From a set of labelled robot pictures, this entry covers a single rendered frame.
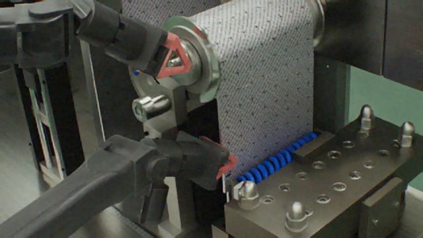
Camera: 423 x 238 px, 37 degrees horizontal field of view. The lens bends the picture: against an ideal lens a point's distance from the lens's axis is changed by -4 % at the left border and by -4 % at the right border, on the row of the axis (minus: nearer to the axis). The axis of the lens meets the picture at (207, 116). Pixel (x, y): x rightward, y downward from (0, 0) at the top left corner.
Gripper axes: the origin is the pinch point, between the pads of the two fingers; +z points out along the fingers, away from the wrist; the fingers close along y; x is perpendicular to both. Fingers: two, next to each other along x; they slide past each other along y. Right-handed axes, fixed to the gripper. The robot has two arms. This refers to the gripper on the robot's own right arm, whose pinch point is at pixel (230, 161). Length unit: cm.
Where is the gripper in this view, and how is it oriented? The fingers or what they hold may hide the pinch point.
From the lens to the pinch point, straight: 110.8
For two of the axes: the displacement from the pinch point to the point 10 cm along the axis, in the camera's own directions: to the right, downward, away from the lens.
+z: 6.7, 0.8, 7.3
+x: 3.0, -9.4, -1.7
